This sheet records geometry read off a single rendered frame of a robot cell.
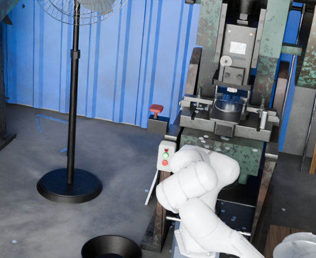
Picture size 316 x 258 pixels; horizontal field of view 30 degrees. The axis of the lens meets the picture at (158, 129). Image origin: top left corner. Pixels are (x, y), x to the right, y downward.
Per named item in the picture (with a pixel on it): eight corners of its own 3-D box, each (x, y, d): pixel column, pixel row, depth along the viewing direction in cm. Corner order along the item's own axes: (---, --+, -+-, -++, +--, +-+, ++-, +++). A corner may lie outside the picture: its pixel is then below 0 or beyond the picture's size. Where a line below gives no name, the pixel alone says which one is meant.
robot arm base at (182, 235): (222, 260, 233) (227, 230, 227) (174, 256, 232) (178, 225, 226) (218, 228, 253) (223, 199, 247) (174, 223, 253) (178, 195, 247)
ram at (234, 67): (247, 88, 283) (257, 27, 271) (216, 83, 285) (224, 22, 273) (250, 77, 299) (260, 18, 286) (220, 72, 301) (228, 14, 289)
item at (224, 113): (234, 148, 278) (239, 122, 272) (205, 143, 280) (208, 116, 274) (240, 127, 300) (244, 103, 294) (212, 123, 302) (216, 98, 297)
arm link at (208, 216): (188, 189, 186) (145, 211, 192) (218, 230, 192) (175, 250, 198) (192, 158, 203) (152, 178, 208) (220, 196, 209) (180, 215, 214)
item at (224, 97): (243, 112, 296) (245, 104, 295) (213, 107, 299) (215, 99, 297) (245, 106, 305) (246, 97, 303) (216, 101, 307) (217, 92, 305)
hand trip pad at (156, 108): (159, 125, 285) (161, 110, 282) (147, 123, 286) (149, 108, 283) (162, 119, 291) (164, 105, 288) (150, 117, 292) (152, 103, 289)
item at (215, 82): (251, 96, 290) (253, 85, 287) (210, 89, 293) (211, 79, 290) (253, 85, 304) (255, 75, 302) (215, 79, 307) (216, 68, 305)
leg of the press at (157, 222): (161, 253, 307) (181, 90, 270) (139, 249, 309) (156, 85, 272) (190, 172, 390) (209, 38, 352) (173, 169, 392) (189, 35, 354)
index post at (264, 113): (265, 129, 288) (268, 110, 284) (258, 128, 288) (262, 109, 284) (265, 127, 290) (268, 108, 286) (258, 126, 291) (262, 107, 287)
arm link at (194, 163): (171, 156, 218) (150, 155, 202) (210, 135, 212) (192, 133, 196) (192, 205, 214) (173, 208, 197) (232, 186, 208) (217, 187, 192)
